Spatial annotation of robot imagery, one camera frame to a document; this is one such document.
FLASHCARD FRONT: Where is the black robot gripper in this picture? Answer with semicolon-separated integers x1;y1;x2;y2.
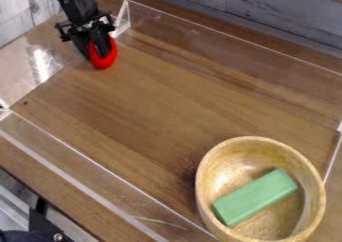
57;0;115;59

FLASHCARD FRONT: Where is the red plush strawberry toy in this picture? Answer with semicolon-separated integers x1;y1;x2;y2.
89;37;118;69

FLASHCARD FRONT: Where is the wooden bowl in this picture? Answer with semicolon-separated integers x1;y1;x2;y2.
195;136;326;242

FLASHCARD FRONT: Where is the green rectangular block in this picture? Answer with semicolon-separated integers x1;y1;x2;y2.
212;168;298;227

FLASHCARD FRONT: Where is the clear acrylic corner bracket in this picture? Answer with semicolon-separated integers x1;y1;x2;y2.
111;0;131;38

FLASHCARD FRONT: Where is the clear acrylic barrier wall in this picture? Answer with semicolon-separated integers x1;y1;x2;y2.
0;0;342;242

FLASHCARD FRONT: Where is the black metal clamp bracket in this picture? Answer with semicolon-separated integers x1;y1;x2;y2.
28;209;75;242

